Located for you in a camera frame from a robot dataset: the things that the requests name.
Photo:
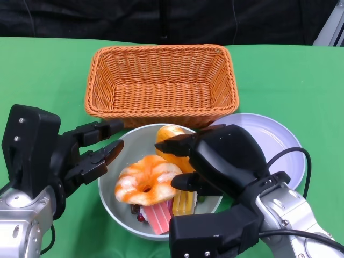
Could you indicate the magenta striped cake slice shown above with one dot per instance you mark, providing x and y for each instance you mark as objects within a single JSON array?
[{"x": 169, "y": 207}]

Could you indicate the grey-green bowl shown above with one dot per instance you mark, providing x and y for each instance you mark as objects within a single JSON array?
[{"x": 139, "y": 145}]

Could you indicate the lavender plate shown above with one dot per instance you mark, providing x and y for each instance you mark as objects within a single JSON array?
[{"x": 274, "y": 134}]

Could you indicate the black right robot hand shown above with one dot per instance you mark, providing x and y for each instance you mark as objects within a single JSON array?
[{"x": 228, "y": 158}]

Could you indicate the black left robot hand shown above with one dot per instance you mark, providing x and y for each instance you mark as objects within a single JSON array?
[{"x": 70, "y": 161}]

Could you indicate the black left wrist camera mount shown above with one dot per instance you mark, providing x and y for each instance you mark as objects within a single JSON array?
[{"x": 29, "y": 145}]

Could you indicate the pink layered cake slice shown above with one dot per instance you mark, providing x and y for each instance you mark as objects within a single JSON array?
[{"x": 160, "y": 219}]

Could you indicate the black curtain backdrop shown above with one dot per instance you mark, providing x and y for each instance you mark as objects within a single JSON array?
[{"x": 80, "y": 18}]

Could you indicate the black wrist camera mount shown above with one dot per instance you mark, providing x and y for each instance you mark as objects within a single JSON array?
[
  {"x": 209, "y": 233},
  {"x": 29, "y": 145}
]

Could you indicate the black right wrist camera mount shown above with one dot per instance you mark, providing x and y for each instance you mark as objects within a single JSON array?
[{"x": 209, "y": 233}]

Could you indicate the green tablecloth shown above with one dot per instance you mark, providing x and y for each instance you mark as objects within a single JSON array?
[{"x": 268, "y": 80}]

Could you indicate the yellow layered cake slice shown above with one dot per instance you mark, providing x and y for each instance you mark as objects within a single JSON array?
[{"x": 182, "y": 205}]

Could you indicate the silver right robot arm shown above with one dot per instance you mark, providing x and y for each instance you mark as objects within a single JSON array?
[{"x": 293, "y": 212}]

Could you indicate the aluminium frame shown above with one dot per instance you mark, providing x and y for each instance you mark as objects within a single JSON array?
[{"x": 328, "y": 27}]

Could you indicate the chocolate cake slice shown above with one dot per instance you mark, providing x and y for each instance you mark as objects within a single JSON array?
[{"x": 135, "y": 209}]

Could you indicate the orange wicker basket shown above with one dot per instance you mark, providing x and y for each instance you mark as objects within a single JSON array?
[{"x": 161, "y": 96}]

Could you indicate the orange glazed donut bread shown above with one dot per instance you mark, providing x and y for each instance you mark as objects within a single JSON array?
[
  {"x": 137, "y": 177},
  {"x": 166, "y": 133}
]

